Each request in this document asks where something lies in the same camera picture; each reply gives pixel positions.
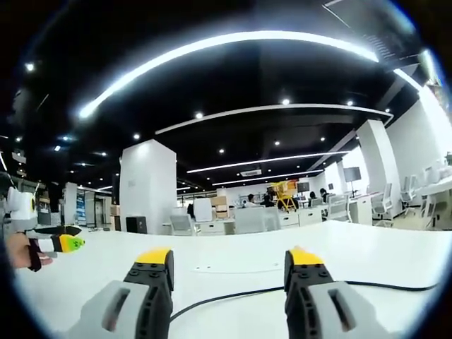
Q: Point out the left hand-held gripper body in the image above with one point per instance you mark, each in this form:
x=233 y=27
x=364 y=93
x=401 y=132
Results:
x=20 y=206

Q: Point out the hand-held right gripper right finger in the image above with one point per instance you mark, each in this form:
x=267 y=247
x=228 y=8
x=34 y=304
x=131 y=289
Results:
x=314 y=300

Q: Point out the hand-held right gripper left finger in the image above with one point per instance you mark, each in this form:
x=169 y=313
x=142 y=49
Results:
x=141 y=300

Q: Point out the white desk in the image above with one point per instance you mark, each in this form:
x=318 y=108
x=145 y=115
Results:
x=229 y=243

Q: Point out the person's left hand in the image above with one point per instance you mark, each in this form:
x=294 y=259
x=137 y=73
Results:
x=19 y=252

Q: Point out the black cabinet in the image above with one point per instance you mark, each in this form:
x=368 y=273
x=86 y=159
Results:
x=136 y=224

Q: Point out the white office chair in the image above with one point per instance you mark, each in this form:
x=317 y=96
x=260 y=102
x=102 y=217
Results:
x=383 y=199
x=409 y=192
x=338 y=207
x=183 y=223

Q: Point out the white square pillar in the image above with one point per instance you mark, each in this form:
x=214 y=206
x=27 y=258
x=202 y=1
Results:
x=147 y=183

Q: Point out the stack of cardboard boxes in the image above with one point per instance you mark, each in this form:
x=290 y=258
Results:
x=220 y=206

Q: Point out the monitor on stand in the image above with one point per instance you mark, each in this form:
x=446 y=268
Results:
x=352 y=173

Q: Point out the straight ceiling light strip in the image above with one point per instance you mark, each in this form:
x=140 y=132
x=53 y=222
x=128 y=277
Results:
x=268 y=161

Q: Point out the white curved ceiling trim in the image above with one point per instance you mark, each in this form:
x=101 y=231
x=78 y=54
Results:
x=275 y=111

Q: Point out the long curved ceiling light strip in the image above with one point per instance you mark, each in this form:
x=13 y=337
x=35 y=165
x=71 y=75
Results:
x=197 y=47

